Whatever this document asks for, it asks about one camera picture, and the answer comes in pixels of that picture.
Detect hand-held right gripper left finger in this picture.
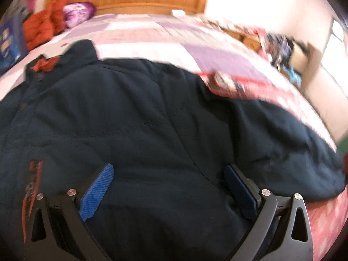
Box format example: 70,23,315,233
24,163,115,261

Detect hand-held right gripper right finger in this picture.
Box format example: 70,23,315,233
223,164,313,261

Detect navy blue jacket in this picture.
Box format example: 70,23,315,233
0,39,347,261

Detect pile of dark patterned clothes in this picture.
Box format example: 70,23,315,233
259,33,293,66

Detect red checked blanket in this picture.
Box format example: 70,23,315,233
194,69,348,261

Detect light blue cloth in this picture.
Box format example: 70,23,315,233
281,65,302,85

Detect large cardboard box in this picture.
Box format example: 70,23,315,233
288,42,323,90

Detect wooden cabinet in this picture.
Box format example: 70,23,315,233
226,30,261,52

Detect blue printed bag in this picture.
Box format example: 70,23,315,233
0,13,29,74

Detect purple patterned pillow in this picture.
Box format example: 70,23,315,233
63,1,96,28

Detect window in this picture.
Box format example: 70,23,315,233
330,18,348,47

